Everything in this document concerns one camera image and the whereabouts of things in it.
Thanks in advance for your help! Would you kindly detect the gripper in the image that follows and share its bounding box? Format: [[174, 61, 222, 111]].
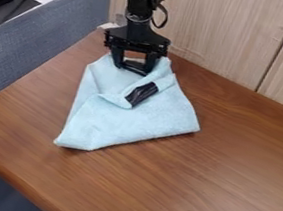
[[97, 8, 176, 80]]

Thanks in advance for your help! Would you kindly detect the light blue cloth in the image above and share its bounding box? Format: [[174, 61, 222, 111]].
[[52, 40, 212, 170]]

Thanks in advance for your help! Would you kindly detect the toy stove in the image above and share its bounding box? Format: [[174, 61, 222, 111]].
[[0, 0, 44, 42]]

